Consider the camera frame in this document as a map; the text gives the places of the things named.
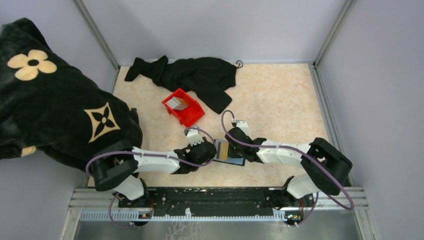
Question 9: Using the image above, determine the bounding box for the black leather card holder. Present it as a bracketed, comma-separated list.
[213, 139, 245, 166]

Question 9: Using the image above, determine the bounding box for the gold credit card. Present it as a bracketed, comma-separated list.
[216, 140, 229, 162]

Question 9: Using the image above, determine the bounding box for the red plastic bin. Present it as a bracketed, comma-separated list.
[161, 88, 205, 127]

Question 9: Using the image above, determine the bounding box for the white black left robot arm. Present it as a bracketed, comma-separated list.
[85, 137, 217, 207]

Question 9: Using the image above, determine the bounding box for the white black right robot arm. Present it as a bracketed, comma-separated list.
[225, 126, 353, 206]

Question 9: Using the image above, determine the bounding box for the stack of silver cards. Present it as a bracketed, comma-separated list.
[165, 96, 190, 111]

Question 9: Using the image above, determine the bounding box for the black cloth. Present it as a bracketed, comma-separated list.
[124, 55, 243, 114]

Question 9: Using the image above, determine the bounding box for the black floral blanket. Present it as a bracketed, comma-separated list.
[0, 18, 143, 171]

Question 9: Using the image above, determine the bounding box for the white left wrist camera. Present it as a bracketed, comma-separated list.
[184, 127, 205, 147]

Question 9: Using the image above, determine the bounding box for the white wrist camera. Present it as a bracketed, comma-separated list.
[235, 120, 249, 135]
[184, 127, 205, 147]

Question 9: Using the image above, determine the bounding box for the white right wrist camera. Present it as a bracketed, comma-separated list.
[235, 120, 249, 135]

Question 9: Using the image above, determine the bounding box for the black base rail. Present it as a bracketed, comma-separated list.
[118, 187, 314, 217]

